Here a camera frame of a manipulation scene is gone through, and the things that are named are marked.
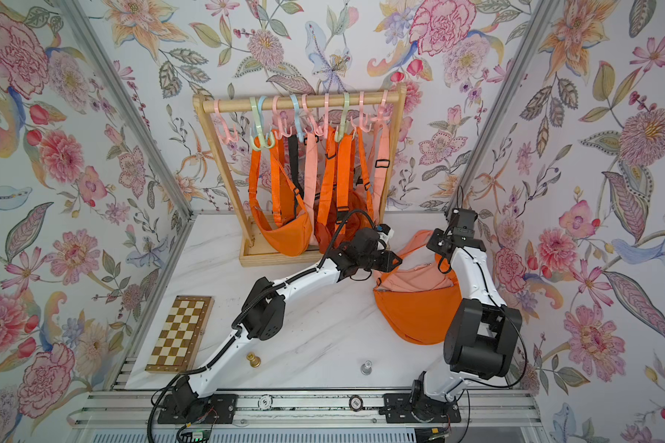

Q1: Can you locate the wooden chessboard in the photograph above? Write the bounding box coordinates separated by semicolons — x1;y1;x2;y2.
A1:
145;295;214;374

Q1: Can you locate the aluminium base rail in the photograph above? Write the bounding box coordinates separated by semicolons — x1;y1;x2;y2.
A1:
68;389;542;430

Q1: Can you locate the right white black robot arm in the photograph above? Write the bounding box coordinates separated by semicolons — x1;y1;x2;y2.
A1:
409;208;522;423

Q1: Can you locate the rust orange bag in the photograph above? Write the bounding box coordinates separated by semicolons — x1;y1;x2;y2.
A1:
313;190;371;253

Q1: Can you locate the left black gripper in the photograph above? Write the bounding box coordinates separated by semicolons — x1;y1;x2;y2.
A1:
354;247;403;269

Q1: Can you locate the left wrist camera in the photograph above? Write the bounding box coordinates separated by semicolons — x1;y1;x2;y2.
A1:
376;223;393;245

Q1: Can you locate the pink sling bag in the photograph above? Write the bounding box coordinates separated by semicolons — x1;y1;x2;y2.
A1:
374;230;456;293

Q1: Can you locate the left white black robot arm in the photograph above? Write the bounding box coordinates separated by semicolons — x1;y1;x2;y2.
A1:
146;223;402;435

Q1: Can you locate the orange sling bag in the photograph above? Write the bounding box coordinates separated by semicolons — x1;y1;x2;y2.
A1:
249;138;313;257
373;264;462;345

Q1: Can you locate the silver chess piece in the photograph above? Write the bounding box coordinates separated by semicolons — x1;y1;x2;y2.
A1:
360;360;372;376

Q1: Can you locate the far right pink bag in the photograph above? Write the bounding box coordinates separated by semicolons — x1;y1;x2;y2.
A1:
371;121;390;222

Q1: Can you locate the wooden clothes rack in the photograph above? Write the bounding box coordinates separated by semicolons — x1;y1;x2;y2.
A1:
192;85;408;267

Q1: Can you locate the gold chess piece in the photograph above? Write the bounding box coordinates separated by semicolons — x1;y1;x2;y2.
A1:
247;353;262;367

